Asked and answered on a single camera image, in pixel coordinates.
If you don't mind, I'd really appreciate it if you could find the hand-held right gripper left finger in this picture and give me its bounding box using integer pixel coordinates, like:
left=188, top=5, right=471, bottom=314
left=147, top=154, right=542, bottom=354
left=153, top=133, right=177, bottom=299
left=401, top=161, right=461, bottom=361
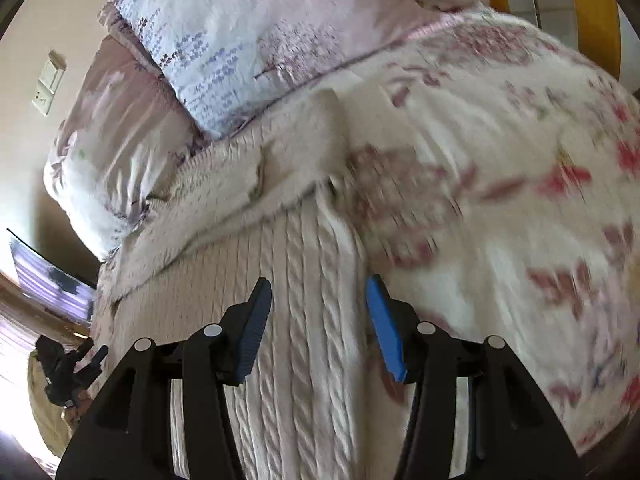
left=55, top=277, right=272, bottom=480

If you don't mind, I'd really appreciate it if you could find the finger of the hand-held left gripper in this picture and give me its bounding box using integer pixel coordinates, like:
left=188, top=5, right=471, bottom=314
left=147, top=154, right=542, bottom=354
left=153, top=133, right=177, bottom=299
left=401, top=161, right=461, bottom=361
left=75, top=345, right=109, bottom=388

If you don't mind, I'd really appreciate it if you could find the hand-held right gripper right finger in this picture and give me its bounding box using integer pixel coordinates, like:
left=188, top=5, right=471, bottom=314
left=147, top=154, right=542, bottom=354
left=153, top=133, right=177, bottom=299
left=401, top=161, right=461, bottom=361
left=365, top=275, right=583, bottom=480

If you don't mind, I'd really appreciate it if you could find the cream cable-knit sweater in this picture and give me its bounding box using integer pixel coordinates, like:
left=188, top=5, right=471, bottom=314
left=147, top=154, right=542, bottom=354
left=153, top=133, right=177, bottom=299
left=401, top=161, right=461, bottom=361
left=94, top=85, right=418, bottom=480

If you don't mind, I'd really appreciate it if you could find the wooden television cabinet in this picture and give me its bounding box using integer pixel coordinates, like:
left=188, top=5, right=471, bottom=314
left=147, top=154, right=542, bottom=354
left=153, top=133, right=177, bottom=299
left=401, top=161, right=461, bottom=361
left=0, top=270, right=92, bottom=343

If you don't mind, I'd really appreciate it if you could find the flat screen television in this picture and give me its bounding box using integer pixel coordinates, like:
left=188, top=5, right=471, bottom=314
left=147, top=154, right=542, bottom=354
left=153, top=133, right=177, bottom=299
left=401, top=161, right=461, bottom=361
left=7, top=228, right=97, bottom=324

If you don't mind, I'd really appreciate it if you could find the white red floral duvet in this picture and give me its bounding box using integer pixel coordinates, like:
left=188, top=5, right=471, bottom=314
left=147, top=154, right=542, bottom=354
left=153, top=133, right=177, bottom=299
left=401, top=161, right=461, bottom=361
left=315, top=5, right=640, bottom=466

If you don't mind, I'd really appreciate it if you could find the mauve floral pillow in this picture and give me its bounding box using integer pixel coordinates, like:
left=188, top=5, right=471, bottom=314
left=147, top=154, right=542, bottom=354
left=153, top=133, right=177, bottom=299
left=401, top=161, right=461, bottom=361
left=44, top=35, right=213, bottom=262

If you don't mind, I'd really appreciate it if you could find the white blue floral pillow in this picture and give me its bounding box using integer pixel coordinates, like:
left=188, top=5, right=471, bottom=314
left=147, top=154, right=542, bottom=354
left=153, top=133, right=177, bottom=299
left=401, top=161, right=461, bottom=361
left=97, top=0, right=481, bottom=141

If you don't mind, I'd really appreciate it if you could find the white wall socket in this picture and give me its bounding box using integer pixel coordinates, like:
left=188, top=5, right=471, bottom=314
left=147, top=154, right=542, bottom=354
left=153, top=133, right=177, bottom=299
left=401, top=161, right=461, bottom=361
left=31, top=85, right=57, bottom=116

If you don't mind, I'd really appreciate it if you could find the white wall switch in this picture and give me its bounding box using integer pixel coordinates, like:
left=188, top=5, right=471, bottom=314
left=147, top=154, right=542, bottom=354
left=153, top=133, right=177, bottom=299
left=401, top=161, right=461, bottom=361
left=39, top=50, right=67, bottom=90

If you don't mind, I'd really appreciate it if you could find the yellow wooden frame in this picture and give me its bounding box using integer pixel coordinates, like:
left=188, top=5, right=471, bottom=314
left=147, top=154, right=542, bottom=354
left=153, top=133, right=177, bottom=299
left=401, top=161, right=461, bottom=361
left=475, top=0, right=624, bottom=82

